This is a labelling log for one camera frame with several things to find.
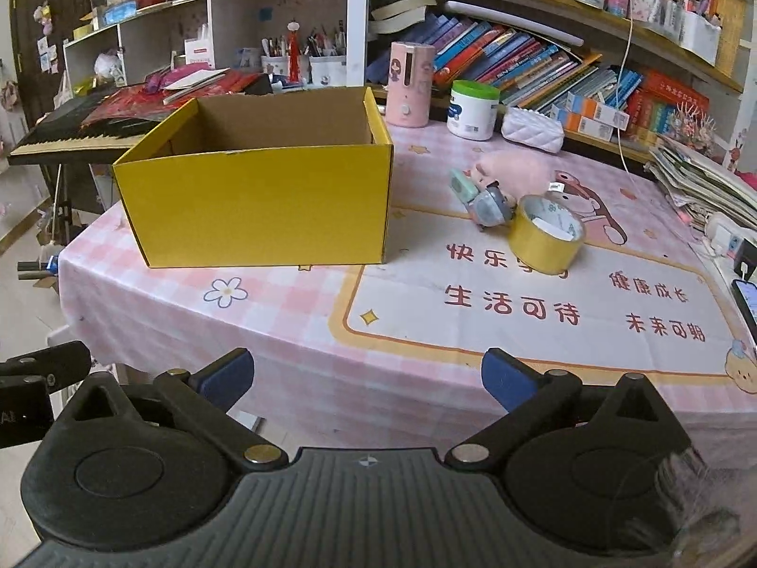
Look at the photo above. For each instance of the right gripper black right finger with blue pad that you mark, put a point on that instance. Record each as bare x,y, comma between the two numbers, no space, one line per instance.
531,400

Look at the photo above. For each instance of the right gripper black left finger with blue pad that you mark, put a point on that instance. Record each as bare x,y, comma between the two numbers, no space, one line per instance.
199,403

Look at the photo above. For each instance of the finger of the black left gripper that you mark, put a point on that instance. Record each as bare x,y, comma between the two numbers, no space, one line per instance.
60,366

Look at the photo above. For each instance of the yellow packing tape roll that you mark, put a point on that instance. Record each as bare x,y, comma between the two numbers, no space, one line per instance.
535,248

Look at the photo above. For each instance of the white USB charger plug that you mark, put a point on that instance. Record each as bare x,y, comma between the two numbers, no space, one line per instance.
552,230

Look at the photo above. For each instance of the grey toy car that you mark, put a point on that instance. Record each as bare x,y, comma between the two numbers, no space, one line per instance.
490,208

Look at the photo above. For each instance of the small mint green toy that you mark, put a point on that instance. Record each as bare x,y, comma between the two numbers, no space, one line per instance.
463,187

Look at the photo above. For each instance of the pink round plush toy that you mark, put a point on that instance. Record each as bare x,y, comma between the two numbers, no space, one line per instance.
518,172

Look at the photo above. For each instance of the black electronic keyboard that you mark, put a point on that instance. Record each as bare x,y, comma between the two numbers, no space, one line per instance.
64,137

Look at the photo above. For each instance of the yellow cardboard box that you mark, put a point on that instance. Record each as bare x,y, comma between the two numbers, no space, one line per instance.
262,181

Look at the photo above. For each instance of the smartphone on stand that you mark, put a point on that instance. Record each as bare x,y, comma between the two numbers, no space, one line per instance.
745,295

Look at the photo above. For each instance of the white quilted pearl purse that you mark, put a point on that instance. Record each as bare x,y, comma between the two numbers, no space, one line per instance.
533,129

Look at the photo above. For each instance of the stack of papers magazines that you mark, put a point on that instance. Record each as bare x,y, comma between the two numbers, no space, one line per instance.
698,188

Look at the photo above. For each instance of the white jar green lid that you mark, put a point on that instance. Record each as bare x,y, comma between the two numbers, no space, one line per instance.
473,109

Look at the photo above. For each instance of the orange blue medicine box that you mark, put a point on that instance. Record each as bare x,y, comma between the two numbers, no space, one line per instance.
600,112

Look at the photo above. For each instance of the red gift bags pile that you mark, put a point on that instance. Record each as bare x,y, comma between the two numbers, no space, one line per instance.
155,100

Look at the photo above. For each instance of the pink cylindrical humidifier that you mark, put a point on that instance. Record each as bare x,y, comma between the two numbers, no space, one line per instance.
409,87

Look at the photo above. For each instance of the row of colourful books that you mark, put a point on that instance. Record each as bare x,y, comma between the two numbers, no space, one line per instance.
531,71

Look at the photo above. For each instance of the white pen holder cup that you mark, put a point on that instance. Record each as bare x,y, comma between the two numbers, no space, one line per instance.
328,70

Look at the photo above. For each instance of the red white bottle figure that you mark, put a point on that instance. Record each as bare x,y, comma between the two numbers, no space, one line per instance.
293,51

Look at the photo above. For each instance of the wooden bookshelf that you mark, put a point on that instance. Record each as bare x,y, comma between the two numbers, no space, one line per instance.
732,92

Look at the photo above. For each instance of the white cubby shelf unit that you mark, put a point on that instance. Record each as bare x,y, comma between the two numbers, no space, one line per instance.
217,29

